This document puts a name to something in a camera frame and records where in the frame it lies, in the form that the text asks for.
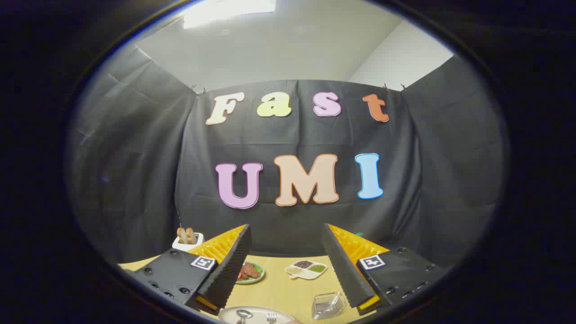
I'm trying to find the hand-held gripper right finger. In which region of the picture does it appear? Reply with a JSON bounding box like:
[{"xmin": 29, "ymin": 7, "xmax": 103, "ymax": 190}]
[{"xmin": 321, "ymin": 223, "xmax": 450, "ymax": 315}]

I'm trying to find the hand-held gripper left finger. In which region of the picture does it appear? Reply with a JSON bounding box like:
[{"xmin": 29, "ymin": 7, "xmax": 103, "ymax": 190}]
[{"xmin": 127, "ymin": 224, "xmax": 252, "ymax": 316}]

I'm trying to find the pale green food plate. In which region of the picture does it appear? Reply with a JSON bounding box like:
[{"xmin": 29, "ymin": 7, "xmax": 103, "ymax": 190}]
[{"xmin": 236, "ymin": 261, "xmax": 265, "ymax": 285}]

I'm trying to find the white divided seasoning dish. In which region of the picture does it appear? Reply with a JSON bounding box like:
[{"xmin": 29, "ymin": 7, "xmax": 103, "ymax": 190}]
[{"xmin": 285, "ymin": 260, "xmax": 328, "ymax": 280}]

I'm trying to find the cream toaster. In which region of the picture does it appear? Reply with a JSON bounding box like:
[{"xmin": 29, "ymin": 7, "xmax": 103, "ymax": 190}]
[{"xmin": 172, "ymin": 232, "xmax": 204, "ymax": 252}]

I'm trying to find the large white plate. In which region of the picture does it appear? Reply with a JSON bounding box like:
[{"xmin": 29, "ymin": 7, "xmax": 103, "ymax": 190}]
[{"xmin": 218, "ymin": 306, "xmax": 295, "ymax": 324}]

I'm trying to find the ceiling light panel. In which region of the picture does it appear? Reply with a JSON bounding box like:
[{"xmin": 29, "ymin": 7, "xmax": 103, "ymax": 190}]
[{"xmin": 182, "ymin": 0, "xmax": 277, "ymax": 30}]

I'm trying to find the metal wire cutlery basket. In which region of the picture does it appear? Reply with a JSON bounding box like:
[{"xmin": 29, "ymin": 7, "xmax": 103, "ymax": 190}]
[{"xmin": 312, "ymin": 292, "xmax": 347, "ymax": 320}]

